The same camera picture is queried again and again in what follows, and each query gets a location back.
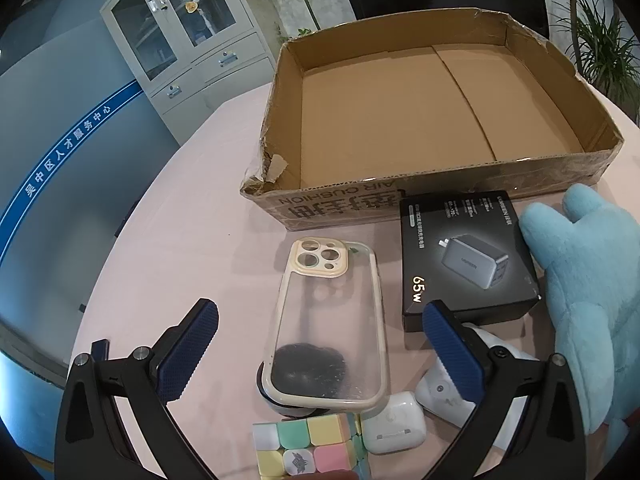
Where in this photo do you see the light blue plush toy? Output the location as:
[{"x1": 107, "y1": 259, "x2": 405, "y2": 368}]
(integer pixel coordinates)
[{"x1": 517, "y1": 182, "x2": 640, "y2": 441}]

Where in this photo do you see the clear phone case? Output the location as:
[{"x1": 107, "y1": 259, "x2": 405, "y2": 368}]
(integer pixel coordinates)
[{"x1": 261, "y1": 237, "x2": 387, "y2": 408}]

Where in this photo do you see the black charger box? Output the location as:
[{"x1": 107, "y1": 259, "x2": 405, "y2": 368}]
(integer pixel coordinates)
[{"x1": 399, "y1": 190, "x2": 543, "y2": 333}]

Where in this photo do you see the brown cardboard box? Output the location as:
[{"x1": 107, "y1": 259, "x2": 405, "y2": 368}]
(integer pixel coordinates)
[{"x1": 239, "y1": 7, "x2": 626, "y2": 231}]

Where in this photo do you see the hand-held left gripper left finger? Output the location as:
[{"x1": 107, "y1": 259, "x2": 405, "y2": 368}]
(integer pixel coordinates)
[{"x1": 54, "y1": 298, "x2": 221, "y2": 480}]

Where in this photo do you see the black furry round object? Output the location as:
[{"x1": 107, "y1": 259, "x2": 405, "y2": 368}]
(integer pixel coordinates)
[{"x1": 256, "y1": 341, "x2": 351, "y2": 418}]

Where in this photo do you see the pastel puzzle cube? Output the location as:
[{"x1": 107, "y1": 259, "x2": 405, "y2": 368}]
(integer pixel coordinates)
[{"x1": 251, "y1": 412, "x2": 371, "y2": 480}]

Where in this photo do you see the white earbuds case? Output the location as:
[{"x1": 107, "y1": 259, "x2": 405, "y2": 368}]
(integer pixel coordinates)
[{"x1": 361, "y1": 391, "x2": 427, "y2": 456}]

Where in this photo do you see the white power adapter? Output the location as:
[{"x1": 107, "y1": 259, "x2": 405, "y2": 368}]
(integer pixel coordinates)
[{"x1": 414, "y1": 322, "x2": 538, "y2": 431}]

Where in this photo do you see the grey metal cabinet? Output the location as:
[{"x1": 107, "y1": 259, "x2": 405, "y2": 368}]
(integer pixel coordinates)
[{"x1": 100, "y1": 0, "x2": 278, "y2": 146}]

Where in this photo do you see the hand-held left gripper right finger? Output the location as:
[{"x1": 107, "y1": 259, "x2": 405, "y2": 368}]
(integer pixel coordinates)
[{"x1": 421, "y1": 299, "x2": 590, "y2": 480}]

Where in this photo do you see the spiky green potted plant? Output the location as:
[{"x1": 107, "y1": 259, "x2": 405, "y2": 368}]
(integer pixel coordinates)
[{"x1": 537, "y1": 0, "x2": 640, "y2": 126}]

